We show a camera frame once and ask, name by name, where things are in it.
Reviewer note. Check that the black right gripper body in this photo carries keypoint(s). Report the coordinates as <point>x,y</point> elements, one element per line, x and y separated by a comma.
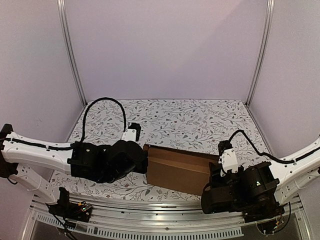
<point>215,175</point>

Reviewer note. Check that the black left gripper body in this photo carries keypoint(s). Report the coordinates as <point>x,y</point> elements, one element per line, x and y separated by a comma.
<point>143,169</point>

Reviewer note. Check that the brown cardboard box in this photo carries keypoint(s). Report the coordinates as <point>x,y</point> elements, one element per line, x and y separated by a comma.
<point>179,170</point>

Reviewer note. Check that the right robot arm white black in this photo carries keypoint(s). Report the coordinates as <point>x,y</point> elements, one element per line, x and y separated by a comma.
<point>260,191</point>

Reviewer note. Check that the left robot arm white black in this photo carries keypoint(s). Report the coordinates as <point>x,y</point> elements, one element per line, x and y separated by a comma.
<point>97,163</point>

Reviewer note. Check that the floral patterned table mat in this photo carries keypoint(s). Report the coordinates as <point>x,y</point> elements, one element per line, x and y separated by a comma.
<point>184,124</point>

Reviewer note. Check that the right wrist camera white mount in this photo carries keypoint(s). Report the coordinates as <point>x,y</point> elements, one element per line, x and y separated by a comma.
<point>227,158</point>

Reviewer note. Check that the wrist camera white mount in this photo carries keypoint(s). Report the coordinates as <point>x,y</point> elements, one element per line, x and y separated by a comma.
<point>227,158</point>
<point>132,133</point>

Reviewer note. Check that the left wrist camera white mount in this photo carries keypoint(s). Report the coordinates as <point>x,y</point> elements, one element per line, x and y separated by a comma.
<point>132,133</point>

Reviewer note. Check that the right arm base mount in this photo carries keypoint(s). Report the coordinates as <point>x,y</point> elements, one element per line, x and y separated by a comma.
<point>270,220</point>

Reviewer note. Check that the aluminium front rail base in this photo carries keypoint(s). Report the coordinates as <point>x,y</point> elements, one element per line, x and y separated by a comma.
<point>118,219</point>

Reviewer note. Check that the left aluminium frame post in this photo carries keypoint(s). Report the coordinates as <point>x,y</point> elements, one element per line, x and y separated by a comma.
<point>61,6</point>

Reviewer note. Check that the aluminium frame post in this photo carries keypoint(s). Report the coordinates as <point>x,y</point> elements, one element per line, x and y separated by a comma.
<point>261,53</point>
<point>61,6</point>

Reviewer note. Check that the right aluminium frame post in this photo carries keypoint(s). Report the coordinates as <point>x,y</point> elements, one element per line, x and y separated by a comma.
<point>261,53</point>

